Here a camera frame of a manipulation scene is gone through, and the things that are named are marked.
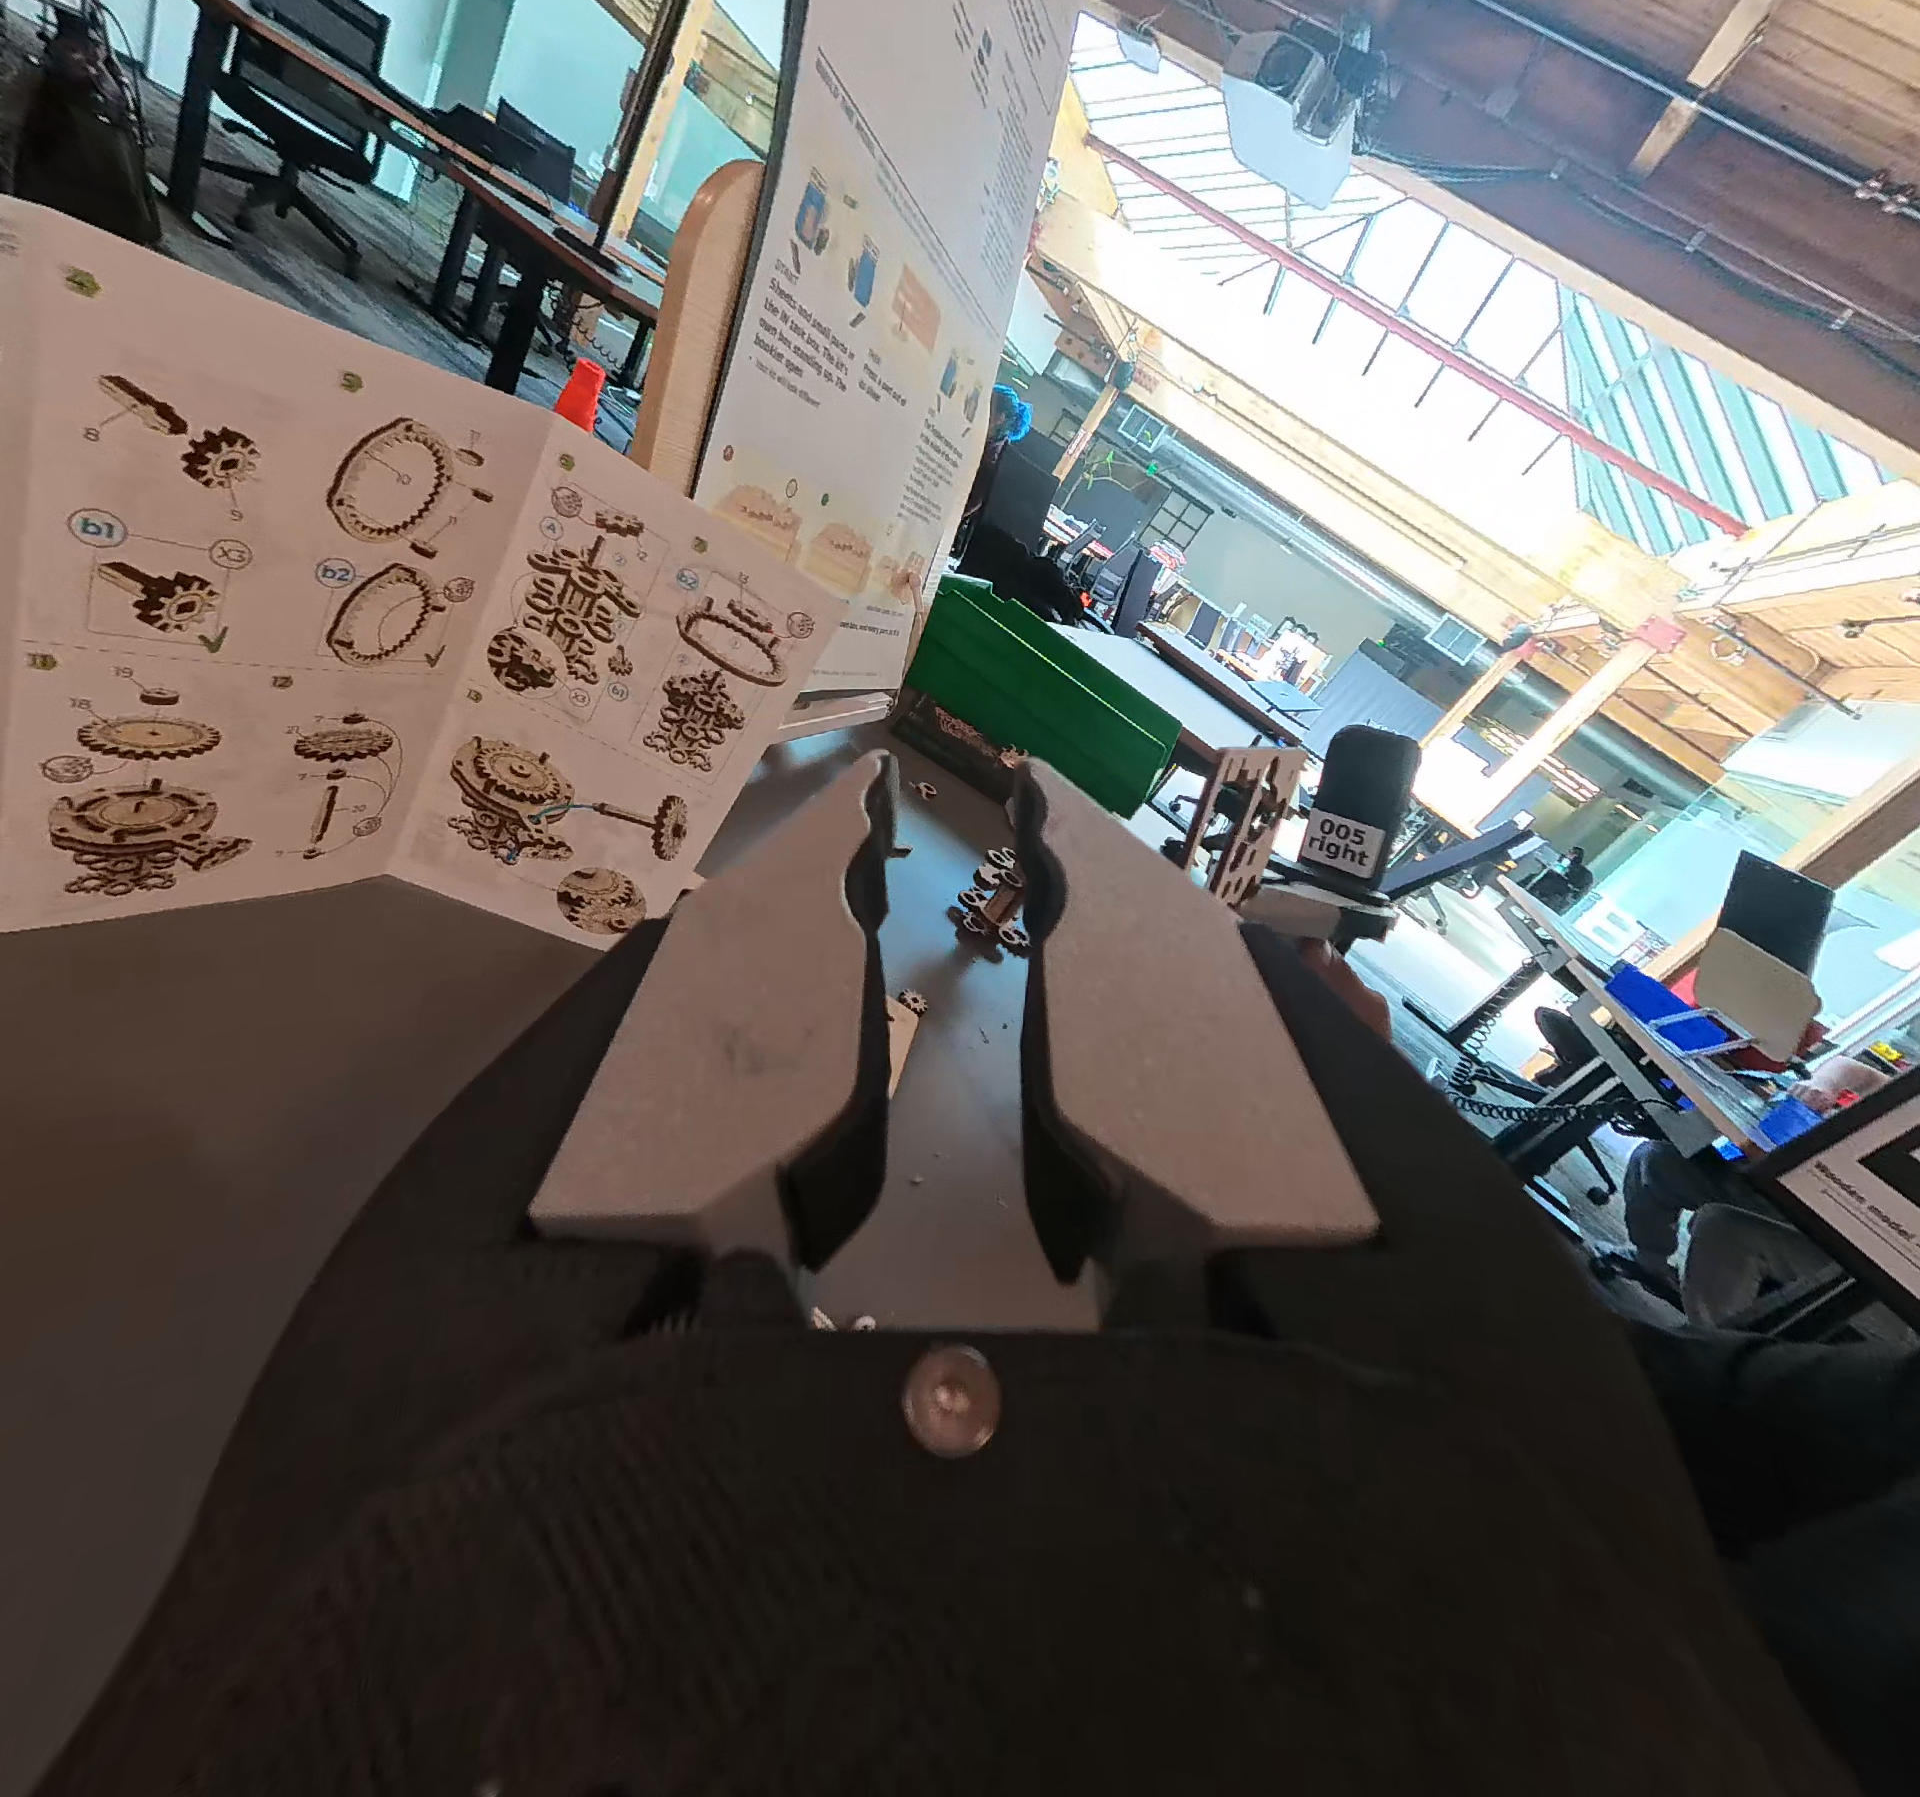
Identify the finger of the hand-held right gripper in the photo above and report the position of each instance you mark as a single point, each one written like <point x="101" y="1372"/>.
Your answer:
<point x="1291" y="907"/>

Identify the empty plywood sheet offcut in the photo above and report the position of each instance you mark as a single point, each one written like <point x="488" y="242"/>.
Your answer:
<point x="904" y="1054"/>

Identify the white standing poster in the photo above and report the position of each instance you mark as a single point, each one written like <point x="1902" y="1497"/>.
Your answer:
<point x="929" y="178"/>

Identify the punched plywood parts sheet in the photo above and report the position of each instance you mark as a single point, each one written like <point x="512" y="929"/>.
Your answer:
<point x="1252" y="793"/>

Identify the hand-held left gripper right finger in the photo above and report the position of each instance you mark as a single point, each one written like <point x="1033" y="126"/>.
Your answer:
<point x="1184" y="1076"/>

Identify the white ceiling projector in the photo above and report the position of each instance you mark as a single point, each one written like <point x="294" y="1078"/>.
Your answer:
<point x="1291" y="131"/>

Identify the person's right hand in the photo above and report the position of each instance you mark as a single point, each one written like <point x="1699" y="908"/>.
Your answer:
<point x="1351" y="980"/>

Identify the wooden gear assembly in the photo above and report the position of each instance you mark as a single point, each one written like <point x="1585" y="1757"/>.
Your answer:
<point x="997" y="913"/>

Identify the dark printed box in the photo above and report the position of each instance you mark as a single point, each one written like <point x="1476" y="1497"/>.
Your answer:
<point x="960" y="744"/>

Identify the dark bag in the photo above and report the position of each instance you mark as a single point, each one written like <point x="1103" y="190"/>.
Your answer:
<point x="90" y="131"/>

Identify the framed marker sign board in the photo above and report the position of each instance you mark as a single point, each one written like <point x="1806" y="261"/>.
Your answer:
<point x="1860" y="1212"/>

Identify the person's black top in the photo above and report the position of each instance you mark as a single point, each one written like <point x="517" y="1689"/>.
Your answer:
<point x="1800" y="1528"/>

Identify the red ceiling pipe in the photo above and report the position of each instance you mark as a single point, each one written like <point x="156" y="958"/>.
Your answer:
<point x="1425" y="341"/>

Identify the long wooden desk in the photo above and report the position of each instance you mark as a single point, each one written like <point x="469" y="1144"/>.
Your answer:
<point x="419" y="131"/>

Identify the black office chair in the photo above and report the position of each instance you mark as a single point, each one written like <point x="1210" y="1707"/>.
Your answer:
<point x="308" y="57"/>
<point x="531" y="148"/>

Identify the folded paper instruction leaflet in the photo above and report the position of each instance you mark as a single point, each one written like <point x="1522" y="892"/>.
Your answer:
<point x="270" y="373"/>

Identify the rounded wooden board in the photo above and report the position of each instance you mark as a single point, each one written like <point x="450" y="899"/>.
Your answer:
<point x="699" y="326"/>

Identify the cardboard piece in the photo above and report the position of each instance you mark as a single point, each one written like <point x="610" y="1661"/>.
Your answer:
<point x="1763" y="996"/>

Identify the blue plastic bin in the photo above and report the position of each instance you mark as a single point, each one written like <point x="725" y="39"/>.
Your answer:
<point x="1672" y="1010"/>
<point x="1797" y="1123"/>

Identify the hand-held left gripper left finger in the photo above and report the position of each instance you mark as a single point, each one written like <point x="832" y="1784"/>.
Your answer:
<point x="720" y="1076"/>

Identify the large green plastic bin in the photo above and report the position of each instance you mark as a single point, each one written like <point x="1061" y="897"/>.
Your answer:
<point x="1034" y="688"/>

